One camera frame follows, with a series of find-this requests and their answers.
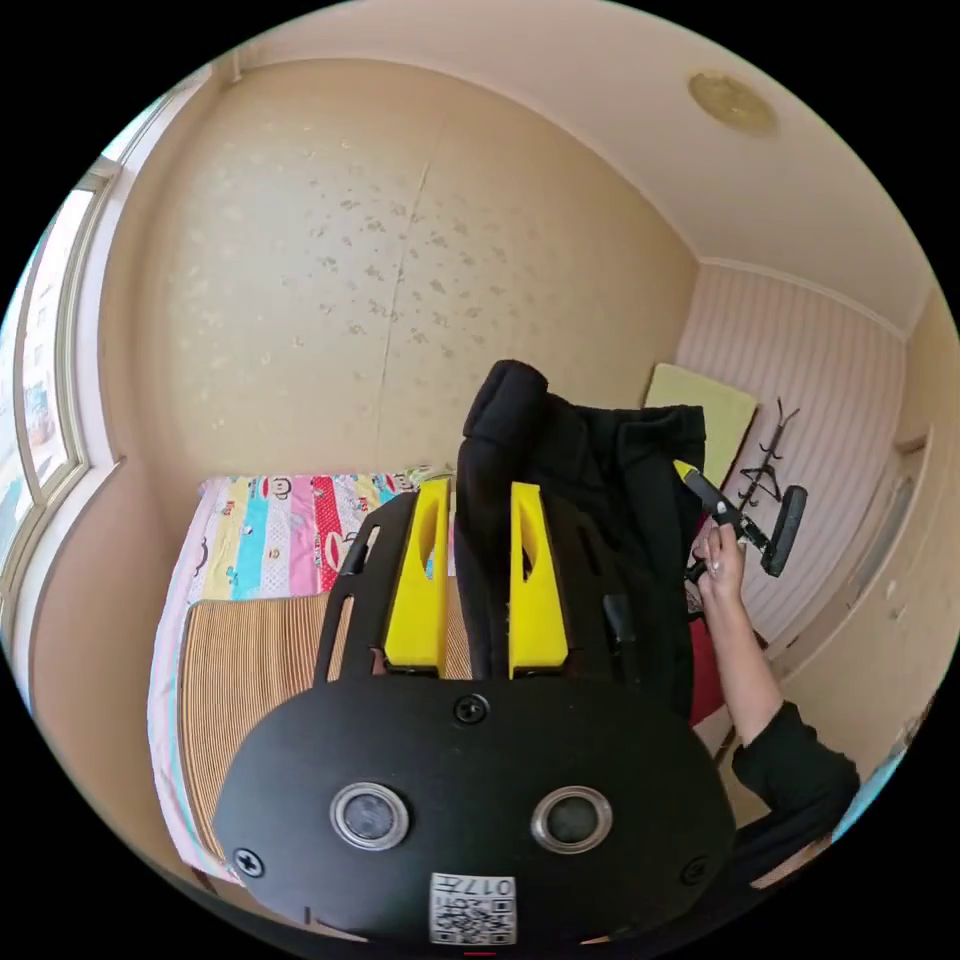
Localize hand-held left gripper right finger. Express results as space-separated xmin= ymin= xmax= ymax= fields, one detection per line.
xmin=509 ymin=482 xmax=570 ymax=669

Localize round ceiling lamp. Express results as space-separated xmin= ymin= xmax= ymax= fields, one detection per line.
xmin=687 ymin=70 xmax=781 ymax=139

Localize yellow-green cushion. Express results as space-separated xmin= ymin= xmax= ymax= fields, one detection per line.
xmin=642 ymin=362 xmax=760 ymax=490

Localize person's body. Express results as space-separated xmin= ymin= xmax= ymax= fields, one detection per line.
xmin=716 ymin=794 xmax=845 ymax=913

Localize person's right hand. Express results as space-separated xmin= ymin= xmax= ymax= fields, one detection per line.
xmin=692 ymin=521 xmax=748 ymax=603

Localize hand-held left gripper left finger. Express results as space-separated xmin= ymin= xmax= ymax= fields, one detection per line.
xmin=383 ymin=477 xmax=452 ymax=670

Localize black wall coat rack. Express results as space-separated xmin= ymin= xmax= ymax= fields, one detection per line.
xmin=737 ymin=397 xmax=802 ymax=515

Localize window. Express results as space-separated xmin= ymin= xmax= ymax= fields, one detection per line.
xmin=0 ymin=146 xmax=125 ymax=609

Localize person's right forearm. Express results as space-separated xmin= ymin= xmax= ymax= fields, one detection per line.
xmin=700 ymin=588 xmax=862 ymax=826

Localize bed with printed sheet and mat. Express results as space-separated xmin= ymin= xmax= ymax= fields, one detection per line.
xmin=145 ymin=464 xmax=481 ymax=888

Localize black long pants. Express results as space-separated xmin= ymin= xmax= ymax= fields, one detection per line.
xmin=452 ymin=359 xmax=707 ymax=723

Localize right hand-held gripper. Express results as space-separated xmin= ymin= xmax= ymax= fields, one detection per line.
xmin=672 ymin=458 xmax=775 ymax=556

